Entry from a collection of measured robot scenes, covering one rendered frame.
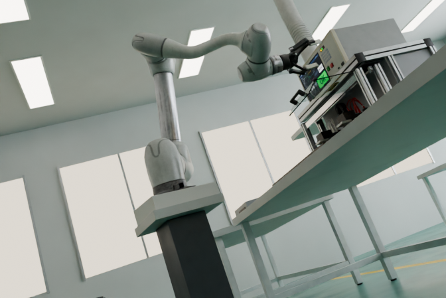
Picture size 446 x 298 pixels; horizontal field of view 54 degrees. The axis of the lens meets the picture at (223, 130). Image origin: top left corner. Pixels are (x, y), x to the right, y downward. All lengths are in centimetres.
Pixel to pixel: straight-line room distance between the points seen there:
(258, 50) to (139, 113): 525
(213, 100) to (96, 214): 260
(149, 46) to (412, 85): 131
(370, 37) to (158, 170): 122
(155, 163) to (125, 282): 458
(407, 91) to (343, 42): 95
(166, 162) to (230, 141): 519
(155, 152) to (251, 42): 64
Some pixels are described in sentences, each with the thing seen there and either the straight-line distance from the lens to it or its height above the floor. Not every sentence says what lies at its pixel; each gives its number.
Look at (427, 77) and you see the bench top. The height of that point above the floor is 71.
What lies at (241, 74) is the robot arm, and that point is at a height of 122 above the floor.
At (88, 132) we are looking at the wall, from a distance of 695.
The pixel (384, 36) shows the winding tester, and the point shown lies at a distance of 237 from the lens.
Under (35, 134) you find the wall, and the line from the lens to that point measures 702.
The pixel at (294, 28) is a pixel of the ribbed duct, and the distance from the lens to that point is 397.
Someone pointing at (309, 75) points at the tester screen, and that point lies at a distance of 245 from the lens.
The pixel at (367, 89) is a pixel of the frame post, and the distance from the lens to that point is 201.
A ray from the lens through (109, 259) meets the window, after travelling 647.
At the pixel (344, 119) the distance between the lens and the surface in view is 212.
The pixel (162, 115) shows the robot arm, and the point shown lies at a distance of 224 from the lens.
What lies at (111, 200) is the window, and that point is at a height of 194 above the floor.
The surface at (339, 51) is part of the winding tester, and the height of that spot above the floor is 120.
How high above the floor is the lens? 42
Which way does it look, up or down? 17 degrees up
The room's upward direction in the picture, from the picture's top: 20 degrees counter-clockwise
